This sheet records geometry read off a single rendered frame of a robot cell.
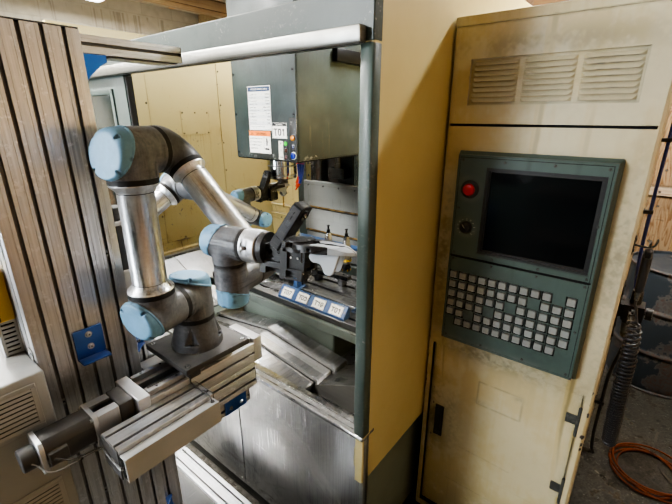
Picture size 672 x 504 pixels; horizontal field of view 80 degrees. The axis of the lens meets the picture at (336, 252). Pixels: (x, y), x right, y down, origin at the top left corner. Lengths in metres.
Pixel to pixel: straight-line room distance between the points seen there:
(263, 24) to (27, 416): 1.21
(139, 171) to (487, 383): 1.37
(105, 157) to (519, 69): 1.14
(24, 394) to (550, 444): 1.62
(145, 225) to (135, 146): 0.19
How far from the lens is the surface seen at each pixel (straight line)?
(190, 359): 1.27
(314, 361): 1.98
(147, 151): 1.04
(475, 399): 1.76
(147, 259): 1.09
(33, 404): 1.30
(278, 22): 1.30
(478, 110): 1.42
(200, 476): 2.24
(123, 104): 2.11
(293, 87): 1.90
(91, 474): 1.55
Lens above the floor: 1.83
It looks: 19 degrees down
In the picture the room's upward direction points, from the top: straight up
